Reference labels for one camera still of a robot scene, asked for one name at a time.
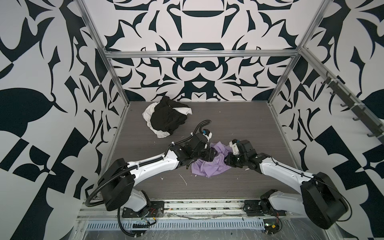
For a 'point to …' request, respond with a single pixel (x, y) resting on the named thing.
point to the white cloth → (149, 109)
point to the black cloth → (165, 118)
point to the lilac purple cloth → (217, 165)
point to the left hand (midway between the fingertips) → (215, 148)
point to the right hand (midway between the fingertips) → (223, 159)
